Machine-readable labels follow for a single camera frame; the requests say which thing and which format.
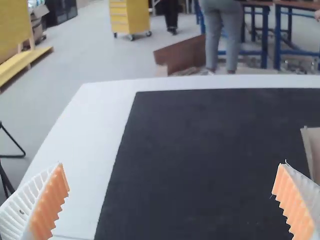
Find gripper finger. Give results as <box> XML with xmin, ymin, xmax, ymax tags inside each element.
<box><xmin>0</xmin><ymin>161</ymin><xmax>71</xmax><ymax>240</ymax></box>
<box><xmin>271</xmin><ymin>159</ymin><xmax>320</xmax><ymax>240</ymax></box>

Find cardboard box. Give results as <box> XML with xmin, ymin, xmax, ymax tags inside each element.
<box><xmin>299</xmin><ymin>125</ymin><xmax>320</xmax><ymax>186</ymax></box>

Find black metal stand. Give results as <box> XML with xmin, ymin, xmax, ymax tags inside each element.
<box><xmin>0</xmin><ymin>121</ymin><xmax>27</xmax><ymax>198</ymax></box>

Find black mat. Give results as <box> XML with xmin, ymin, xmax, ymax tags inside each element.
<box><xmin>94</xmin><ymin>87</ymin><xmax>320</xmax><ymax>240</ymax></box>

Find yellow wooden rack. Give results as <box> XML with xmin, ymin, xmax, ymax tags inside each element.
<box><xmin>0</xmin><ymin>0</ymin><xmax>55</xmax><ymax>88</ymax></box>

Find person's legs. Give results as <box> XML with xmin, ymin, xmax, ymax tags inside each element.
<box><xmin>199</xmin><ymin>0</ymin><xmax>244</xmax><ymax>75</ymax></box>
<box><xmin>159</xmin><ymin>0</ymin><xmax>181</xmax><ymax>36</ymax></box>

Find brown cardboard sheet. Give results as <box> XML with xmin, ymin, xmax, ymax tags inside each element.
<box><xmin>152</xmin><ymin>34</ymin><xmax>207</xmax><ymax>76</ymax></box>

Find yellow wheeled cart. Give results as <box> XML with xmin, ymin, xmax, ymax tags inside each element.
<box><xmin>108</xmin><ymin>0</ymin><xmax>153</xmax><ymax>42</ymax></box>

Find blue table frame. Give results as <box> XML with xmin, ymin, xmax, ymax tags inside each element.
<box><xmin>194</xmin><ymin>0</ymin><xmax>275</xmax><ymax>70</ymax></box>
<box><xmin>273</xmin><ymin>0</ymin><xmax>320</xmax><ymax>71</ymax></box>

